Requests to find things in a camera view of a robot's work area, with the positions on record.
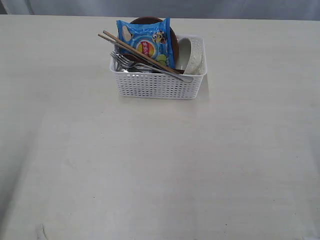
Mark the dark wooden spoon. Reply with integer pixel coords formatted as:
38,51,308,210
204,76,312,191
122,53,185,74

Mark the white ceramic bowl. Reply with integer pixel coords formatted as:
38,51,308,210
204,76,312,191
175,35,203,75

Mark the white perforated plastic basket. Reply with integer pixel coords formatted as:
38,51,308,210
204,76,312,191
109,34,207,100

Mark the silver metal fork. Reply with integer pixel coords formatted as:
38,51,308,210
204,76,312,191
110,51,194,83

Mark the wooden chopstick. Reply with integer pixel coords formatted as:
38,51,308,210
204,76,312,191
97,31,177,74
102,30,168,67

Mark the brown wooden plate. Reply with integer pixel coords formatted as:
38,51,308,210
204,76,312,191
118,16,180,70

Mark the blue Lay's chips bag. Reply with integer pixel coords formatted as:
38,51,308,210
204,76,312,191
116,17,176,70

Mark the silver metal knife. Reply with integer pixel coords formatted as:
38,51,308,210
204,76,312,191
116,66,158,73

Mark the white background curtain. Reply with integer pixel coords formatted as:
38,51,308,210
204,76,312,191
0,0,320,21

